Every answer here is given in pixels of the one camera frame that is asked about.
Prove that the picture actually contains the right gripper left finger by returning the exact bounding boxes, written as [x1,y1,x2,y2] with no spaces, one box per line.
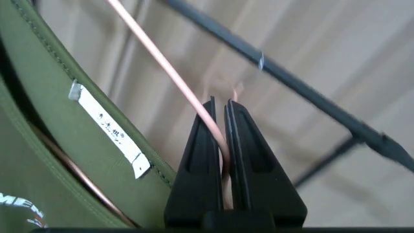
[164,96,224,227]

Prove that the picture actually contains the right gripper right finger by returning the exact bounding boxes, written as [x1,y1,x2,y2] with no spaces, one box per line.
[224,98,308,227]

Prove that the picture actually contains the green long-sleeved shirt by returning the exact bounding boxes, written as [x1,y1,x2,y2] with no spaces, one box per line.
[0,0,177,229]

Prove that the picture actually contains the black clothes rack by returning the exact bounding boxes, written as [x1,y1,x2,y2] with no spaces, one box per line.
[160,0,414,190]

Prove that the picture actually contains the beige curtain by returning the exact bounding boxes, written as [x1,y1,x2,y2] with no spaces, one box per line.
[35,0,414,227]

